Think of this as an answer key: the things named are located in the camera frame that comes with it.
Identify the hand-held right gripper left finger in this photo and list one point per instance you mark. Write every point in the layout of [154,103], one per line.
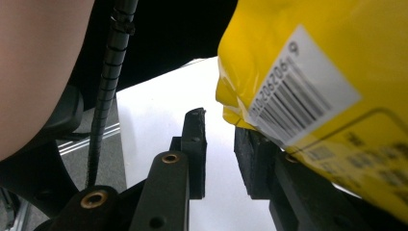
[196,150]

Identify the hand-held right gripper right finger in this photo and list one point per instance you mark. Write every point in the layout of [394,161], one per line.
[256,160]

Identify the yellow seasoning packet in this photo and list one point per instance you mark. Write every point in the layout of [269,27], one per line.
[256,38]

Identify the dark rounded object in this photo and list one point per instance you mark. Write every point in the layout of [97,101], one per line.
[32,179]

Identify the metal stand rail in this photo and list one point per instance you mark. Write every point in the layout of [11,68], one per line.
[96,136]

